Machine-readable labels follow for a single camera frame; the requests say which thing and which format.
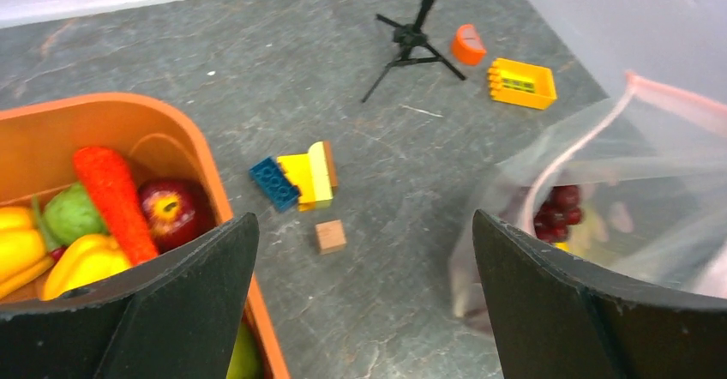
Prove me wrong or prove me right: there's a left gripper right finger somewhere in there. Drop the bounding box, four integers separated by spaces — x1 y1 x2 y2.
472 210 726 378

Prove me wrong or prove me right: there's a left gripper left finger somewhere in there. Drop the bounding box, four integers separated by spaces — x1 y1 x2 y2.
1 213 259 378

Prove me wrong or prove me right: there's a yellow banana bunch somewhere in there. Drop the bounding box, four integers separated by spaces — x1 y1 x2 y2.
555 202 633 265

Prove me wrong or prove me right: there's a dark grape bunch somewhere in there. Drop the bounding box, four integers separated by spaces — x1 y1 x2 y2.
533 184 584 244

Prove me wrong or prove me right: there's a clear zip top bag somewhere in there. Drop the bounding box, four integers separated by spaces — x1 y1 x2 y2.
468 74 726 298

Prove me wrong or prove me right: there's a yellow green mango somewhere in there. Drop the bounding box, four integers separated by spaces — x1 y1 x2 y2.
226 322 264 379

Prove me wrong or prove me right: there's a yellow bell pepper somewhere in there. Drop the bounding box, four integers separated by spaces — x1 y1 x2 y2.
39 234 132 301

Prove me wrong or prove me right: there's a red apple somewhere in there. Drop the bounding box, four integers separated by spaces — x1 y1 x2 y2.
138 177 216 253

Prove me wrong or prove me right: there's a green leafy vegetable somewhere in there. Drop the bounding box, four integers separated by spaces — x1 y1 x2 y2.
43 182 109 246

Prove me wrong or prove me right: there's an orange carrot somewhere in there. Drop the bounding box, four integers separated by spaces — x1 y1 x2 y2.
72 146 159 265

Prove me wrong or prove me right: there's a yellow corn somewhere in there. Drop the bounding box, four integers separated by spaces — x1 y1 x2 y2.
1 207 55 299

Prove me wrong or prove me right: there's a small wooden cube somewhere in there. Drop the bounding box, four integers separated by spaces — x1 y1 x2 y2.
315 220 346 255

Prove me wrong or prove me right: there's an orange plastic bin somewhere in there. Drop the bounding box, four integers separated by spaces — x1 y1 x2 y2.
1 93 289 378

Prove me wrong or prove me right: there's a multicolour toy brick stack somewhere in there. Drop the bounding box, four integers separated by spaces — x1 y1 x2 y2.
249 141 339 212

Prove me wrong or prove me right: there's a yellow toy brick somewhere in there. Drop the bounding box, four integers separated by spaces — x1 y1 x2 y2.
488 57 558 110

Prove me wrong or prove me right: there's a black microphone tripod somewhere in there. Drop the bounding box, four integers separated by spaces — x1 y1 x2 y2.
361 0 466 103

